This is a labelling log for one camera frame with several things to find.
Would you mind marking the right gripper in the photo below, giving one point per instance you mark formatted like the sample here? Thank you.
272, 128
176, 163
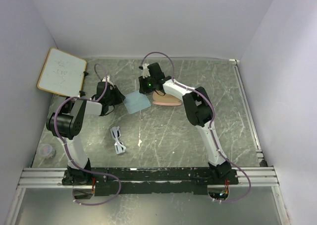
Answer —
143, 88

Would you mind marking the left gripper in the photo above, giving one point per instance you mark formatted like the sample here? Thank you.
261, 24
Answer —
120, 96

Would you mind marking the pink glasses case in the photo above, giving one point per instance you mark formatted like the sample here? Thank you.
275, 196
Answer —
165, 100

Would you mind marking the light blue cleaning cloth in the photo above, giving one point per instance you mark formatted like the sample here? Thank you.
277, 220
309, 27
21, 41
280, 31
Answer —
135, 102

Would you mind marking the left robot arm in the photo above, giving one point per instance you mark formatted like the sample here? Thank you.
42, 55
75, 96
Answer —
65, 122

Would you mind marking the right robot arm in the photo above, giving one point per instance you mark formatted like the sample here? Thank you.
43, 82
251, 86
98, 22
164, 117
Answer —
199, 111

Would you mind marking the white sunglasses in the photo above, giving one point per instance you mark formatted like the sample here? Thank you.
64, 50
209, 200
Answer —
118, 145

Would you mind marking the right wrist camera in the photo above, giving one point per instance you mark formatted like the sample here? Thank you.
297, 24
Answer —
145, 70

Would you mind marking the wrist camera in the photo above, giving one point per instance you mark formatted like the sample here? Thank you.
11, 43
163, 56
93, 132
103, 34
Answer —
145, 70
109, 80

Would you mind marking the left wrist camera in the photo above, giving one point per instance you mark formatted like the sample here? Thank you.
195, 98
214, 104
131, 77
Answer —
109, 80

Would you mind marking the small whiteboard with orange frame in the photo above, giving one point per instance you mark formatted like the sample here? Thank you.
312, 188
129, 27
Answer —
62, 73

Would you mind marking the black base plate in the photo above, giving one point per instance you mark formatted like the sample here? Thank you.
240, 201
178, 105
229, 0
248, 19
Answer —
193, 180

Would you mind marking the aluminium rail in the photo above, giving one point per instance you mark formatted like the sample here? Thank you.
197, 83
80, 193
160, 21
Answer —
52, 177

